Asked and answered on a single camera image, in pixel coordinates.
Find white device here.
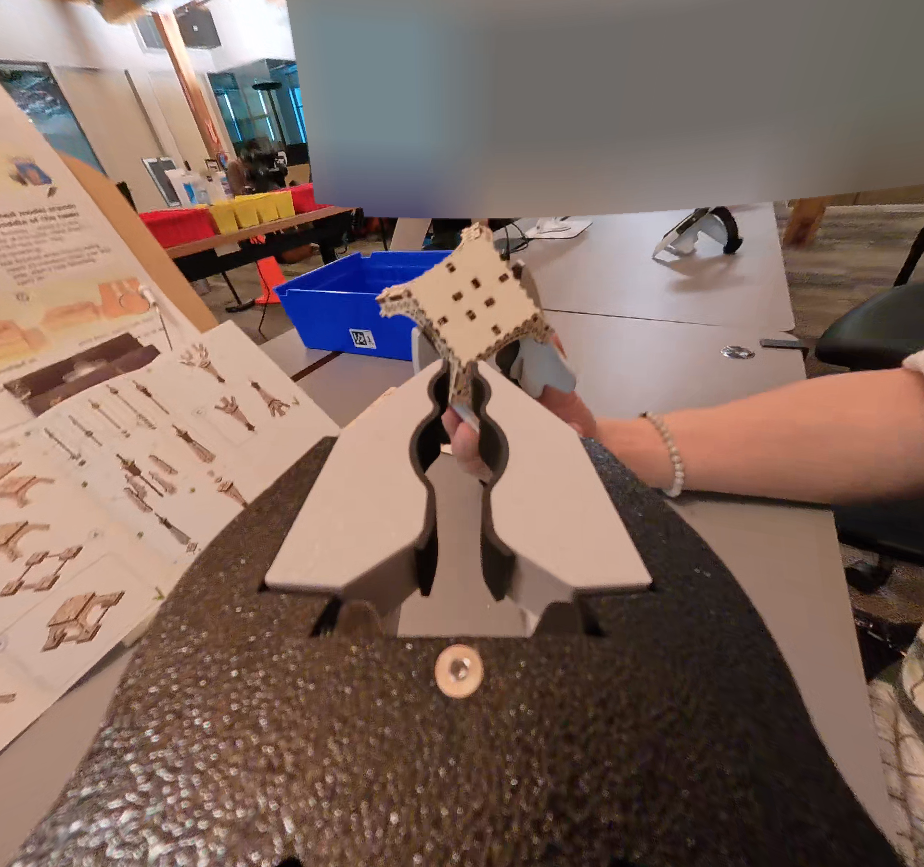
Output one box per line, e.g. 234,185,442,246
523,216,593,239

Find grey and black device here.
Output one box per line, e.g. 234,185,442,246
652,206,744,262

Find person's right forearm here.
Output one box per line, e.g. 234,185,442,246
639,368,924,509

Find black office chair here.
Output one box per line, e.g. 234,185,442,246
816,228,924,594

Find person's right hand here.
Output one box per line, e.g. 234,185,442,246
440,387,663,485

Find blue plastic bin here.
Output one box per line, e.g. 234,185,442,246
274,250,457,363

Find long wooden table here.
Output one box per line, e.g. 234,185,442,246
166,204,356,308

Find black wall speaker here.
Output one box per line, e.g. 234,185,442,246
175,7,222,49

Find white bead bracelet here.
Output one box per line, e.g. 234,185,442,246
641,411,685,498

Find wooden table leg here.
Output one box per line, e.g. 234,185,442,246
782,197,829,247

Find wooden tower base model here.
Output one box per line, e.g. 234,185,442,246
377,223,558,408

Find grey desk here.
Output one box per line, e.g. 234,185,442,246
498,202,796,334
0,307,899,867

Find assembly instruction booklet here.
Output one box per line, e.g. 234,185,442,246
0,88,342,752

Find brown cardboard board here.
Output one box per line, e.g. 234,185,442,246
58,151,219,334

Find person's plaid trousers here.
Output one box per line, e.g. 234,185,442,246
862,622,924,867

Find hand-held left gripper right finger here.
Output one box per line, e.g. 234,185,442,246
462,360,654,638

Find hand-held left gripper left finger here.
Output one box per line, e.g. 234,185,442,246
263,360,443,638

